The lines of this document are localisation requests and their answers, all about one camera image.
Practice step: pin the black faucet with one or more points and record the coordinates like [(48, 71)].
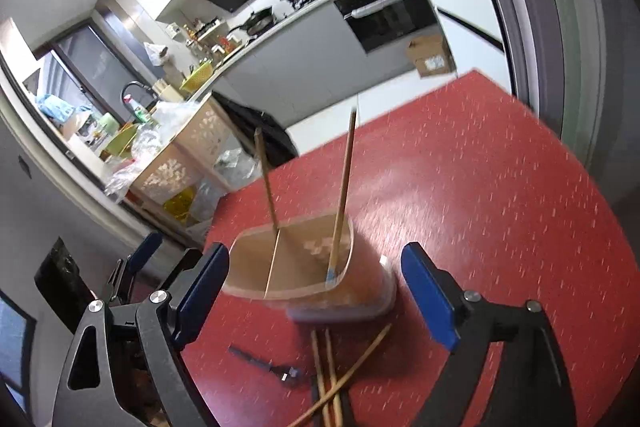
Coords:
[(134, 88)]

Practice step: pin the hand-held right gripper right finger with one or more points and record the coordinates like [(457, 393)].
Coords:
[(430, 297)]

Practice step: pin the black built-in oven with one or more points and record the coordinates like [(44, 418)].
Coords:
[(385, 12)]

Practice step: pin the white holder with holes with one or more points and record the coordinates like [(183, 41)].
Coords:
[(295, 257)]

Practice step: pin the grey door frame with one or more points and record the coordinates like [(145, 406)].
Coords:
[(530, 7)]

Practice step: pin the green tray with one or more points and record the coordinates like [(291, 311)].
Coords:
[(197, 75)]

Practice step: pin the black jacket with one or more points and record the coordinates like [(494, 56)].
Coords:
[(260, 127)]

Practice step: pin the grey kitchen counter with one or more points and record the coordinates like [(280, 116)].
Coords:
[(310, 57)]

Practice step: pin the cardboard box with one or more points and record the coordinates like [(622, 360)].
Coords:
[(430, 57)]

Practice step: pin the wooden chopstick blue tip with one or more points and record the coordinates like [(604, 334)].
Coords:
[(344, 187)]

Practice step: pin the blue cloth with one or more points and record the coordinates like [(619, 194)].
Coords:
[(55, 108)]

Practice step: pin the clear plastic bags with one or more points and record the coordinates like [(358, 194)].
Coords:
[(150, 142)]

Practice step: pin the yellow bag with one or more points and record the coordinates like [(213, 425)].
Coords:
[(179, 205)]

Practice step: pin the dark metal fork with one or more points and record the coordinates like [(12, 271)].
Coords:
[(262, 363)]

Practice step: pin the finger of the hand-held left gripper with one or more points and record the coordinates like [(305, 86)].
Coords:
[(186, 261), (145, 253)]

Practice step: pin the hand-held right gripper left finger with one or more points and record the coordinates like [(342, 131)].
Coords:
[(200, 297)]

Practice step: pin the white plastic bag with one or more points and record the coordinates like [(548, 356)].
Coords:
[(155, 53)]

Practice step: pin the black wok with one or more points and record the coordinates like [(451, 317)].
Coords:
[(257, 21)]

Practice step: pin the green bowl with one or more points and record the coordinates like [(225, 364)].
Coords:
[(120, 140)]

